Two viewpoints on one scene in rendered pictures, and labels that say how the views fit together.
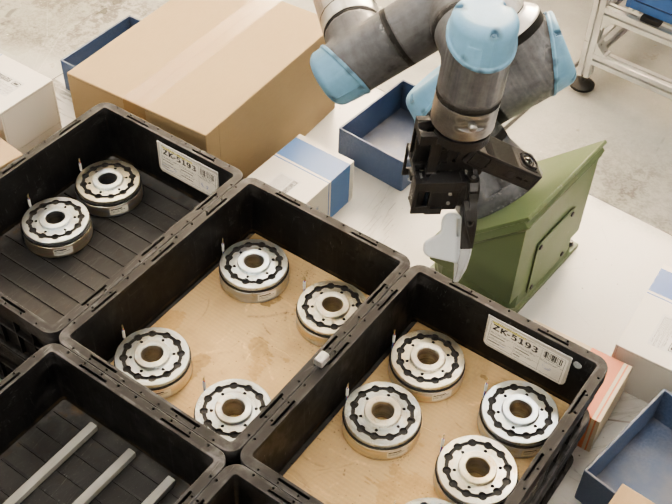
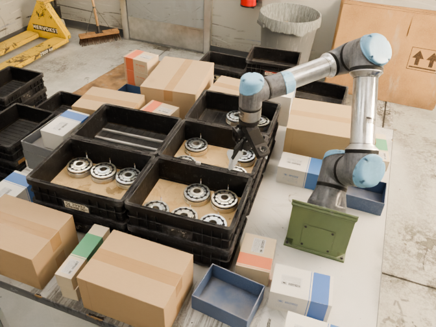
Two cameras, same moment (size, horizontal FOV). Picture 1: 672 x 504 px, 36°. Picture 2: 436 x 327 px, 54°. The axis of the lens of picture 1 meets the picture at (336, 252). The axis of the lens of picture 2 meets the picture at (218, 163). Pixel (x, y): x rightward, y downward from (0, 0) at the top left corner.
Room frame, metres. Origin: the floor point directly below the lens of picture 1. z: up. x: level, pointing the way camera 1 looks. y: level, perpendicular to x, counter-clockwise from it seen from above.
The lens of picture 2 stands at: (0.45, -1.28, 1.97)
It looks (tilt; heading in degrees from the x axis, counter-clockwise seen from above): 38 degrees down; 72
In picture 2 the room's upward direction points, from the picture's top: 3 degrees clockwise
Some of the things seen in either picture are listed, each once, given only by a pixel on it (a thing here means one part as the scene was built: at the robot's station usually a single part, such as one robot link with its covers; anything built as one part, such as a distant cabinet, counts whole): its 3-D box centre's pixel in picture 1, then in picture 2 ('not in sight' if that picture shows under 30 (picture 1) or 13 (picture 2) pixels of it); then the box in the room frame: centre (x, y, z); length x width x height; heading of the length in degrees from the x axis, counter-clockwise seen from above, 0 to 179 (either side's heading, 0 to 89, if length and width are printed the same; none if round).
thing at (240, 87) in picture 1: (210, 91); (327, 135); (1.52, 0.25, 0.80); 0.40 x 0.30 x 0.20; 149
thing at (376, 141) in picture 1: (401, 133); (360, 193); (1.51, -0.11, 0.74); 0.20 x 0.15 x 0.07; 143
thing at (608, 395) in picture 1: (560, 384); (255, 258); (0.93, -0.34, 0.74); 0.16 x 0.12 x 0.07; 58
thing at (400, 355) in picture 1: (427, 359); (224, 198); (0.87, -0.13, 0.86); 0.10 x 0.10 x 0.01
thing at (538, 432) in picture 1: (519, 412); (212, 224); (0.79, -0.25, 0.86); 0.10 x 0.10 x 0.01
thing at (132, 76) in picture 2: not in sight; (142, 73); (0.74, 1.08, 0.81); 0.16 x 0.12 x 0.07; 137
